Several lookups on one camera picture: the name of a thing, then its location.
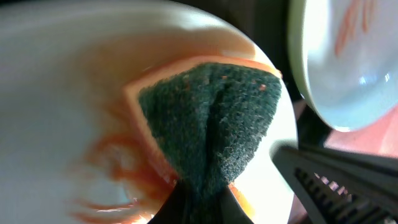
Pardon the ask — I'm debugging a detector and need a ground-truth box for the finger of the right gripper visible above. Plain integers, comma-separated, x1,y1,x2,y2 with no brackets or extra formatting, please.
272,144,397,224

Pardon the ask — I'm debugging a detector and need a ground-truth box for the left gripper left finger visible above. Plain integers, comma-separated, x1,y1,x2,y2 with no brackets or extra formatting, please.
148,182,193,224

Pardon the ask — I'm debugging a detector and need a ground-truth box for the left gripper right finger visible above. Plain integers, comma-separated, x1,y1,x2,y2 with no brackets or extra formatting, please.
218,187,253,224

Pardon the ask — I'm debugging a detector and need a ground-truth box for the green and yellow sponge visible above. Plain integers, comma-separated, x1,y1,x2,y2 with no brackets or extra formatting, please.
123,55,283,200

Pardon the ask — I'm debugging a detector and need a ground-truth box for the light blue plate front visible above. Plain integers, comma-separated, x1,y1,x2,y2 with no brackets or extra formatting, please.
0,0,299,224

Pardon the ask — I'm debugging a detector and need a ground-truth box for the pale green plate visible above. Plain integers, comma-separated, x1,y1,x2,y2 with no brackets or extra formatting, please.
287,0,397,132

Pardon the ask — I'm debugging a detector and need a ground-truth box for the round black tray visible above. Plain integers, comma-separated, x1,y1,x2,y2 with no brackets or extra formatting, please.
176,0,331,147

